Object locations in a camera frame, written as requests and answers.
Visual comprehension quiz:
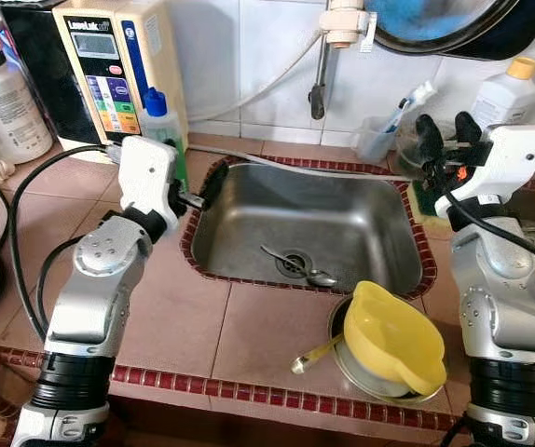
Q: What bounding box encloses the yellow plastic bowl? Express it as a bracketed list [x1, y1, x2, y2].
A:
[342, 281, 447, 397]

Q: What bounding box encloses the steel fork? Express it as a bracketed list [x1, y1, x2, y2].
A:
[291, 335, 345, 375]

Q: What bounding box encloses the shallow steel bowl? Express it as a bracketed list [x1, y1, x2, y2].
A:
[328, 296, 447, 406]

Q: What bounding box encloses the clear plastic measuring jug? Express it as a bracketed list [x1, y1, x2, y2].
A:
[395, 116, 436, 178]

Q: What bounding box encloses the green scouring sponge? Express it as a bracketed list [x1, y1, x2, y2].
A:
[412, 177, 450, 232]

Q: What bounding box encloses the white bottle yellow cap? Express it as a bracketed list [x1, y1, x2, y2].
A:
[473, 56, 535, 131]

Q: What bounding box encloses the clear toothbrush cup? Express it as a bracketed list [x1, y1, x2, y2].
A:
[354, 116, 399, 164]

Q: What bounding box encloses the green dish soap bottle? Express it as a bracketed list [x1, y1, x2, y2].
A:
[143, 87, 190, 192]

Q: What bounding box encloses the black pan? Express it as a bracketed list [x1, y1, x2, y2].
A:
[407, 0, 535, 61]

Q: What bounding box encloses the steel wok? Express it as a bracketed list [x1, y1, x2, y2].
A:
[368, 0, 520, 55]

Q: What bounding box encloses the beige black water ionizer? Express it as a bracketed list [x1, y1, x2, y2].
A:
[0, 0, 189, 150]

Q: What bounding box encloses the white jug green cap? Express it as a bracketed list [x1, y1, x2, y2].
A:
[0, 0, 54, 166]

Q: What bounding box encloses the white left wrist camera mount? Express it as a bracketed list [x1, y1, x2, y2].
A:
[117, 135, 180, 220]

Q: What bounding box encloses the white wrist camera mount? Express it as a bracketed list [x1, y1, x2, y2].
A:
[449, 124, 535, 210]
[117, 135, 180, 220]

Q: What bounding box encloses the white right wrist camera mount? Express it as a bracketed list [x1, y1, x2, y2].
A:
[449, 124, 535, 210]

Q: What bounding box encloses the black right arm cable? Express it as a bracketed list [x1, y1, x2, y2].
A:
[432, 177, 535, 280]

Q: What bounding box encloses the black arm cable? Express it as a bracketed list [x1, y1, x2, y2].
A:
[7, 144, 124, 341]
[432, 177, 535, 280]

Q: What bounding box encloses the white hose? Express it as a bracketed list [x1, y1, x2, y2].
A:
[188, 23, 329, 127]

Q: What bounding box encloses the chrome wall tap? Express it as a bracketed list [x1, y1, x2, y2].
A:
[308, 0, 377, 120]

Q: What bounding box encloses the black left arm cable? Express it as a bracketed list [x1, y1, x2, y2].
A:
[7, 144, 124, 341]

